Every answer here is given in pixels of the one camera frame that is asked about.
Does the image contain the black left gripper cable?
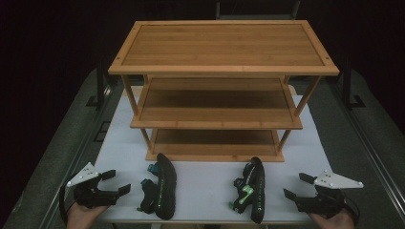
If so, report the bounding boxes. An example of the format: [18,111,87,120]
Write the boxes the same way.
[58,183,76,225]

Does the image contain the wooden three-tier shoe rack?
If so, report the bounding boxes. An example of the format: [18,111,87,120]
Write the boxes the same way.
[107,19,341,163]

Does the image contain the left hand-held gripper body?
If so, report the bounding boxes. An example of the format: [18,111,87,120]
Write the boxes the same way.
[65,161,120,210]

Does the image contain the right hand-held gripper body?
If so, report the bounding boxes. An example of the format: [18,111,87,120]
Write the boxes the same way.
[293,169,365,219]

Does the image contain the grey metal frame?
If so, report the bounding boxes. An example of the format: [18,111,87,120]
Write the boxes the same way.
[215,0,302,21]

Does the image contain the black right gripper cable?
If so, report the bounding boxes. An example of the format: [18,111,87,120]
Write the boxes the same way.
[341,196,361,224]

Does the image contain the person's right hand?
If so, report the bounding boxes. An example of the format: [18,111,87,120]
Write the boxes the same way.
[307,210,356,229]

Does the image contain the person's left hand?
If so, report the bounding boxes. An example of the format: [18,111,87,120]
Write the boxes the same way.
[66,202,108,229]

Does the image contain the black metal stand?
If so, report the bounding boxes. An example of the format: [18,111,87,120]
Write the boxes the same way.
[341,59,367,111]
[85,59,113,112]

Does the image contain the light wooden board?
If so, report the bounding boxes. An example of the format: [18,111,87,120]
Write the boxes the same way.
[129,84,299,98]

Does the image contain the black green sports shoe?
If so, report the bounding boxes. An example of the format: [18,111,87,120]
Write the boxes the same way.
[227,156,266,225]
[137,153,178,220]

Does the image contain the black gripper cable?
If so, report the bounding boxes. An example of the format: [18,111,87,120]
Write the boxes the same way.
[58,183,76,225]
[341,196,361,224]

